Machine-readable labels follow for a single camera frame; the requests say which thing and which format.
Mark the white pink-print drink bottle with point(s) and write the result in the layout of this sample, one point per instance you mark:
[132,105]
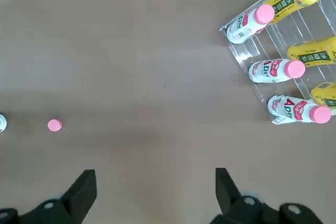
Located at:
[2,123]

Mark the pink bottle cap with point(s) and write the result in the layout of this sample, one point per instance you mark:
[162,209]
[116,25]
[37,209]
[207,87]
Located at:
[54,125]

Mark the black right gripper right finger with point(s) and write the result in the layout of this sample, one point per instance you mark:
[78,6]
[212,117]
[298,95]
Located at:
[228,195]

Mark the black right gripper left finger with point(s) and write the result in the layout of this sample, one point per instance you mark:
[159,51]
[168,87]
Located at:
[76,195]

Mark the clear acrylic stepped shelf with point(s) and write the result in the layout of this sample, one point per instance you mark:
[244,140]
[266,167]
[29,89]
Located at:
[278,40]

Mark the white bottle with pink cap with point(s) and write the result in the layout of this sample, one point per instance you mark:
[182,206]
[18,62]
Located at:
[267,70]
[242,26]
[286,107]

